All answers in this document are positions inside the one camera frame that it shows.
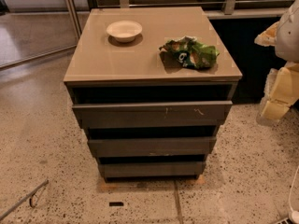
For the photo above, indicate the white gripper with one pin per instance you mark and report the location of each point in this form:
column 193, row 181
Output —
column 289, row 37

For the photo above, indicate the grey top drawer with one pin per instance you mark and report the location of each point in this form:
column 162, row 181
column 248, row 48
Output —
column 145, row 115

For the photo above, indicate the grey drawer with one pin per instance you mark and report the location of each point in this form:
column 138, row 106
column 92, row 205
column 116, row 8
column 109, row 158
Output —
column 145, row 115
column 144, row 147
column 151, row 169

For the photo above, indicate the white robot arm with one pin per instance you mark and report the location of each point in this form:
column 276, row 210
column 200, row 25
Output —
column 287, row 40

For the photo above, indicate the grey middle drawer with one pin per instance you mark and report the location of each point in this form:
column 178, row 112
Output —
column 144, row 147

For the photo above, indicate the grey drawer cabinet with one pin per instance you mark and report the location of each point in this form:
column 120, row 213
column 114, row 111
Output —
column 105, row 71

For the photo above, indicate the grey bottom drawer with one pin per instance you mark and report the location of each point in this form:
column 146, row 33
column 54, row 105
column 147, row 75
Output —
column 151, row 169

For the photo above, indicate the green crumpled chip bag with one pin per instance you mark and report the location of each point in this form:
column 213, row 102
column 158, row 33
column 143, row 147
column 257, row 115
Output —
column 191, row 53

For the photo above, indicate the white bowl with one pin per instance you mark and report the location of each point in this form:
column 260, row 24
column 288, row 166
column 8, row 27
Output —
column 124, row 31

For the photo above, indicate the metal rod on floor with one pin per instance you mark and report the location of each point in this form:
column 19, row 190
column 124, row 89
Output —
column 28, row 196

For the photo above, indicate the metal door frame post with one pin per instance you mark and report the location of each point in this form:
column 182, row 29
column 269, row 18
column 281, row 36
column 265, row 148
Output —
column 74, row 17

